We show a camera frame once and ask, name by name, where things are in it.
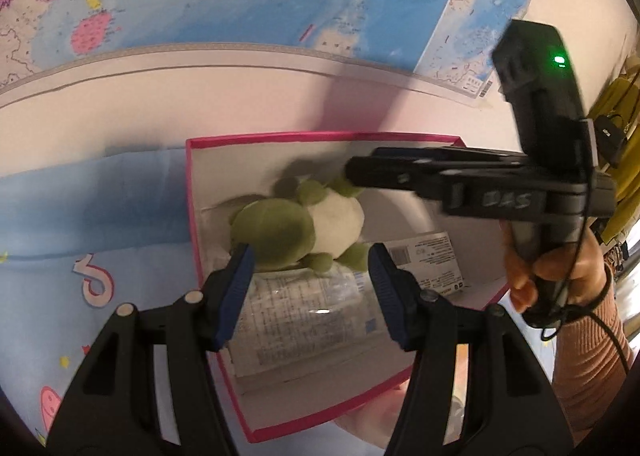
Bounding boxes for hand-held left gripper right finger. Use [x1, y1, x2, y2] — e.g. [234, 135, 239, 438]
[367, 242, 577, 456]

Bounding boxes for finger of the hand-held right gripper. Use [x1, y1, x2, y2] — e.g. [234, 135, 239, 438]
[344, 155, 451, 201]
[372, 146, 527, 169]

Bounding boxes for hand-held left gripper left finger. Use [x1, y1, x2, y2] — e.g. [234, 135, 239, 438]
[45, 242, 256, 456]

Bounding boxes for pink cardboard box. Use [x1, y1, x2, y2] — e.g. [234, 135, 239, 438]
[185, 132, 512, 444]

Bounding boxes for green frog plush toy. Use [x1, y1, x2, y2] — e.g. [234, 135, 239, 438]
[229, 175, 374, 273]

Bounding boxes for person's right forearm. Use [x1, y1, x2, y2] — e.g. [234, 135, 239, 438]
[550, 263, 637, 448]

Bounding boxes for person's right hand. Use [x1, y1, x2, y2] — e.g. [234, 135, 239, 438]
[502, 223, 610, 315]

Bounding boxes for white labelled packet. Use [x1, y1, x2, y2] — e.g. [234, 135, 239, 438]
[390, 231, 469, 297]

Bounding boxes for yellow bag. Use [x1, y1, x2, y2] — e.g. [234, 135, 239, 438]
[584, 54, 640, 247]

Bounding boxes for clear wet wipes pack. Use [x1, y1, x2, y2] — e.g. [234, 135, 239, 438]
[234, 267, 401, 378]

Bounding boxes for blue printed bedsheet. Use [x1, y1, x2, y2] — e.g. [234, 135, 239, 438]
[0, 145, 476, 456]

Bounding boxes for black cable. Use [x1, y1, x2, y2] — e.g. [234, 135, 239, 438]
[540, 121, 636, 373]

